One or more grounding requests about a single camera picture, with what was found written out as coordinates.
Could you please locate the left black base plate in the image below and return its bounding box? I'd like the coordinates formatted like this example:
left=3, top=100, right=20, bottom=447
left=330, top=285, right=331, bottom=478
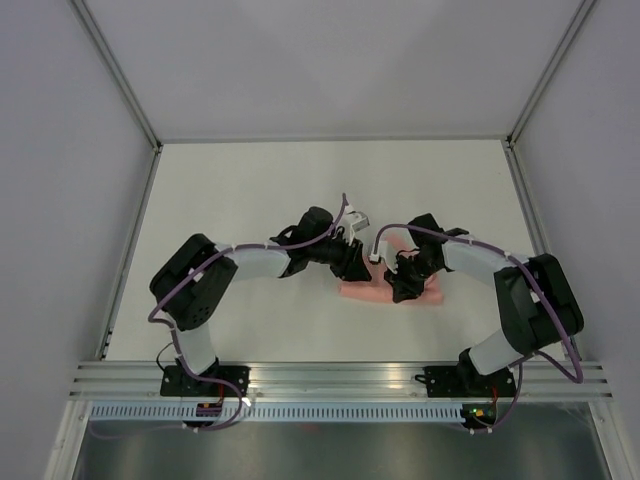
left=160, top=365, right=250, bottom=398

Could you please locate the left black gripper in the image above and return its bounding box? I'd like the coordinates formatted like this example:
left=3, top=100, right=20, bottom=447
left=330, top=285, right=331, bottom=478
left=309, top=230, right=372, bottom=283

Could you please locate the pink satin napkin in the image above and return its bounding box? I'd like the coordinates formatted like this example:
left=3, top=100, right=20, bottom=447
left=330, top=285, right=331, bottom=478
left=338, top=252, right=444, bottom=306

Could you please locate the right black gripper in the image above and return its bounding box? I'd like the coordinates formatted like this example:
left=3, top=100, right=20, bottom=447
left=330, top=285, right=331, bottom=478
left=384, top=253, right=441, bottom=303

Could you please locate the right aluminium frame post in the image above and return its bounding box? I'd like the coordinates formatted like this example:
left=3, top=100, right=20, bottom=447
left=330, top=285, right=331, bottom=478
left=503, top=0, right=599, bottom=149

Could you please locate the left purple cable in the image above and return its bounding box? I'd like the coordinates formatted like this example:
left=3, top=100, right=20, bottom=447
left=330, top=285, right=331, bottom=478
left=147, top=193, right=351, bottom=431

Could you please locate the white slotted cable duct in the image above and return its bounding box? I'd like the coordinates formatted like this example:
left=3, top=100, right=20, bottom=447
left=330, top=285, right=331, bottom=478
left=90, top=402, right=463, bottom=423

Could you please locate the left aluminium frame post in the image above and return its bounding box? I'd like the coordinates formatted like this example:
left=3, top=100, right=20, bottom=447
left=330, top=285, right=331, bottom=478
left=68, top=0, right=162, bottom=153

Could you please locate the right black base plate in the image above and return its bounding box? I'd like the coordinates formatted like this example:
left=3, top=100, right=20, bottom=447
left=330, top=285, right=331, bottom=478
left=422, top=365, right=516, bottom=399

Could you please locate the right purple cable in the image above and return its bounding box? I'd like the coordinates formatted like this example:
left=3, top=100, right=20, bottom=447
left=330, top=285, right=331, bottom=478
left=372, top=223, right=585, bottom=437

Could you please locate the frame rail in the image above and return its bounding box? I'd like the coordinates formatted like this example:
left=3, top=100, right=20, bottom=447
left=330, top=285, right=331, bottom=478
left=92, top=143, right=164, bottom=361
left=502, top=139, right=584, bottom=362

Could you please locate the aluminium frame post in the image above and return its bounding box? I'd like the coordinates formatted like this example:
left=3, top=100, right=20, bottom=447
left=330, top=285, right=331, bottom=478
left=68, top=0, right=162, bottom=153
left=503, top=0, right=599, bottom=149

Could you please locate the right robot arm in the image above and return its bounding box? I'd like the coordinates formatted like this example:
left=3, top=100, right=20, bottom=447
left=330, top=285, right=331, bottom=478
left=370, top=214, right=584, bottom=395

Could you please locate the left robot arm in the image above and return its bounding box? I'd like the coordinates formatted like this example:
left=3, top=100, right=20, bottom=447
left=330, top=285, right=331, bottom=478
left=148, top=202, right=371, bottom=396

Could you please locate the right side frame rail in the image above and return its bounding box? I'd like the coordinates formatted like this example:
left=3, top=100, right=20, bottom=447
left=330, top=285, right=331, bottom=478
left=502, top=139, right=584, bottom=362

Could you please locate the front aluminium rail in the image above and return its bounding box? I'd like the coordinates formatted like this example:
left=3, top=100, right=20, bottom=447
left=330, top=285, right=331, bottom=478
left=67, top=361, right=613, bottom=403

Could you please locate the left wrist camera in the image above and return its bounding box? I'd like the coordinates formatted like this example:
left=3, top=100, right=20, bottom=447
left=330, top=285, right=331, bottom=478
left=342, top=206, right=370, bottom=243

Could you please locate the back aluminium frame bar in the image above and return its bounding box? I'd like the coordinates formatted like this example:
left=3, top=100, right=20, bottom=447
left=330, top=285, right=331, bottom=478
left=158, top=133, right=509, bottom=145

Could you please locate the purple cable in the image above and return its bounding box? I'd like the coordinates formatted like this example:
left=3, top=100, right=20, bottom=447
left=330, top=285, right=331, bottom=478
left=147, top=193, right=351, bottom=431
left=372, top=223, right=585, bottom=437

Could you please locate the left side frame rail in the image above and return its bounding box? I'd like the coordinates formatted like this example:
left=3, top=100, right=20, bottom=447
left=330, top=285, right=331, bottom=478
left=92, top=143, right=164, bottom=361

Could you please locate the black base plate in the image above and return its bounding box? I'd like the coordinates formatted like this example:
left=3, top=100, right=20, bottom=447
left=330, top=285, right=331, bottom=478
left=160, top=365, right=250, bottom=398
left=422, top=365, right=516, bottom=399

